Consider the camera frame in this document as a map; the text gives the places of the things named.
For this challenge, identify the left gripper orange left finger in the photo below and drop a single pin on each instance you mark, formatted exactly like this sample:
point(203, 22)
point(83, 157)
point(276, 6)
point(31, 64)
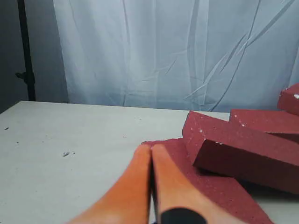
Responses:
point(128, 200)

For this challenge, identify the black stand pole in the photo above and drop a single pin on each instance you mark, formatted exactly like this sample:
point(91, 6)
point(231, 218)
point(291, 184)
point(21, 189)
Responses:
point(28, 75)

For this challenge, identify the red brick row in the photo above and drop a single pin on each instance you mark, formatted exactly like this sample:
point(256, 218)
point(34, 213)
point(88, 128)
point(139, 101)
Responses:
point(240, 152)

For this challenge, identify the red brick stacked on top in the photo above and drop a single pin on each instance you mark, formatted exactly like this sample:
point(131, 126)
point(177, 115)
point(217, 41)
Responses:
point(289, 99)

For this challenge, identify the white wrinkled backdrop curtain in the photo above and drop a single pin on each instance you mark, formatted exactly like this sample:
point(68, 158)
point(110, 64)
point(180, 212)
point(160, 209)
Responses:
point(203, 55)

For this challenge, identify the red brick pushed sideways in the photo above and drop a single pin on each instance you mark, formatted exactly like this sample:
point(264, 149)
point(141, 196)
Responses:
point(224, 191)

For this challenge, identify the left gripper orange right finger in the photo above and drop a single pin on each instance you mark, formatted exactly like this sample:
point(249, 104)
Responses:
point(177, 200)

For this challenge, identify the red brick back left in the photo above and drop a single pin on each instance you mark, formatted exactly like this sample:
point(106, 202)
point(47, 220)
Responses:
point(278, 123)

